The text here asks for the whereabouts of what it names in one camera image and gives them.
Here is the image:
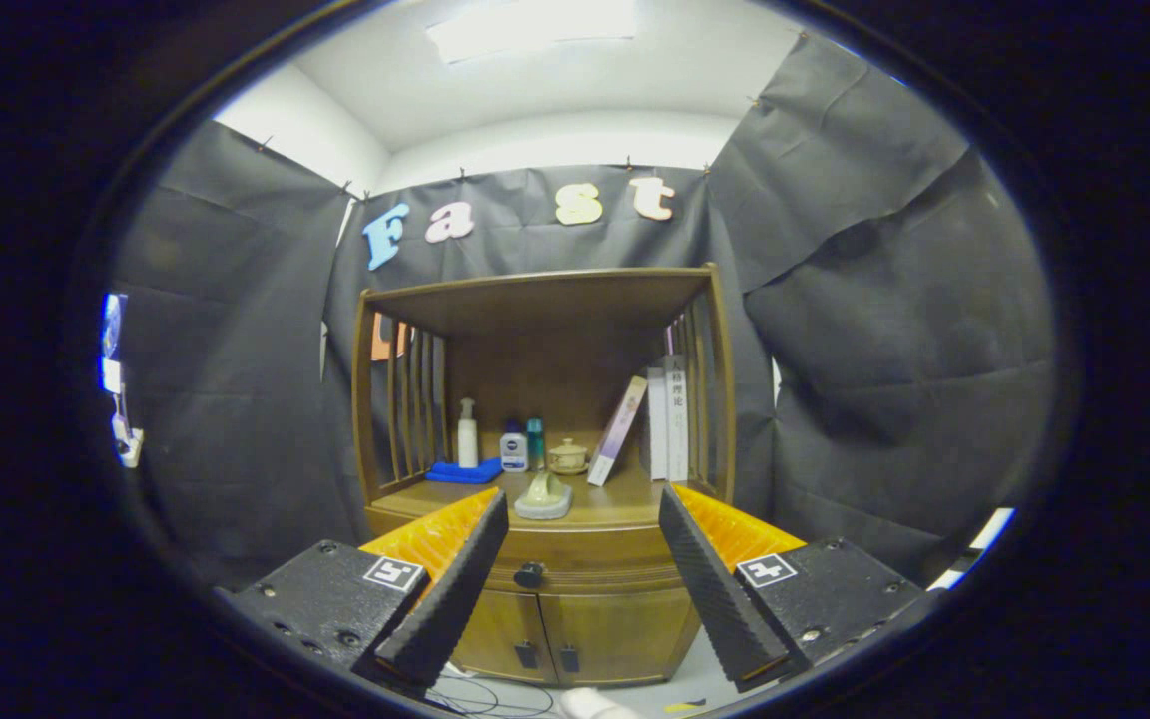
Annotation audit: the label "blue folded cloth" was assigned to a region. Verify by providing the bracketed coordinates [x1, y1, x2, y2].
[424, 457, 504, 485]

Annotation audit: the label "ceiling light panel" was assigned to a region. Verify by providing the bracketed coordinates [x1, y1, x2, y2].
[425, 0, 641, 64]

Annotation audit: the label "wooden cabinet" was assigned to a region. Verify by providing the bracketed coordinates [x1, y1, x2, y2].
[350, 264, 738, 688]

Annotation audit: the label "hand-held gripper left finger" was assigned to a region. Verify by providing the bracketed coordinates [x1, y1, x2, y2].
[216, 487, 511, 690]

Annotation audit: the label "wooden cabinet door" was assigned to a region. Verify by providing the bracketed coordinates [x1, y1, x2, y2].
[450, 587, 556, 684]
[540, 589, 701, 688]

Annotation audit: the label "black floor cables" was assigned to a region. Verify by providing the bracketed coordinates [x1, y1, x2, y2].
[425, 671, 556, 718]

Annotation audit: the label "white rounded object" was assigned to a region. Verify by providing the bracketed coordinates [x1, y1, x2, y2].
[557, 687, 641, 719]

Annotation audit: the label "white pump bottle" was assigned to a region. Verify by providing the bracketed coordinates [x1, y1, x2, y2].
[456, 398, 480, 468]

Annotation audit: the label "wooden countertop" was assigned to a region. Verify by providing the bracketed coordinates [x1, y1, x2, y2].
[367, 461, 728, 530]

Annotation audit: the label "pale green grey-rimmed dish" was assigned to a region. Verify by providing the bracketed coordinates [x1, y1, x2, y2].
[514, 469, 574, 521]

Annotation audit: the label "plain white book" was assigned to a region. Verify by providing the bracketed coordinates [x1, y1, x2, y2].
[646, 367, 669, 481]

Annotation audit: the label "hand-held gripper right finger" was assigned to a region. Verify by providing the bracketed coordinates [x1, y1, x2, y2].
[657, 483, 935, 694]

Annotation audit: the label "purple and white book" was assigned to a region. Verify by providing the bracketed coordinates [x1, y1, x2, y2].
[587, 375, 649, 488]

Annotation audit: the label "white book with printed spine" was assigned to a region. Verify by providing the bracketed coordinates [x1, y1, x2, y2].
[664, 355, 689, 483]

